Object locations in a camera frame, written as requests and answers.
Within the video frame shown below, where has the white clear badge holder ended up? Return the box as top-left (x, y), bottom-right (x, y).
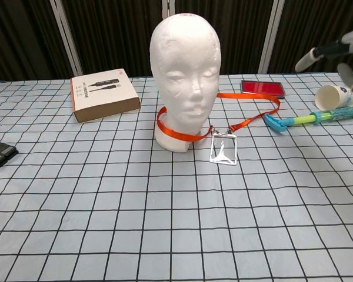
top-left (208, 126), bottom-right (238, 165)

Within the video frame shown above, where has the orange lanyard strap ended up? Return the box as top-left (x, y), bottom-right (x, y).
top-left (156, 92), bottom-right (281, 142)

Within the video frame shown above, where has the white foam mannequin head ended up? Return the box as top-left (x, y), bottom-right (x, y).
top-left (149, 13), bottom-right (222, 154)

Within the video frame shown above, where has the white paper cup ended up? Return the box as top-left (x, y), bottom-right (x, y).
top-left (315, 85), bottom-right (353, 112)

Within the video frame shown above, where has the blue green toy water gun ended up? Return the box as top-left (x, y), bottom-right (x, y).
top-left (264, 105), bottom-right (353, 135)

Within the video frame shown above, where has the red ink pad case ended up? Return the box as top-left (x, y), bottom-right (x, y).
top-left (240, 79), bottom-right (286, 99)

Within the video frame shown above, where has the blue checkered tablecloth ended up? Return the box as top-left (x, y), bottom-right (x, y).
top-left (0, 72), bottom-right (353, 282)

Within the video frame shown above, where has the black folded keyboard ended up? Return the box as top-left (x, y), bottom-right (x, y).
top-left (0, 138), bottom-right (19, 170)

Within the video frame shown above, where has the black folding screen grey frame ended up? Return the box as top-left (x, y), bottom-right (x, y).
top-left (0, 0), bottom-right (353, 83)

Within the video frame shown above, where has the cardboard cable product box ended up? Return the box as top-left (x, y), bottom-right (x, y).
top-left (69, 69), bottom-right (141, 123)

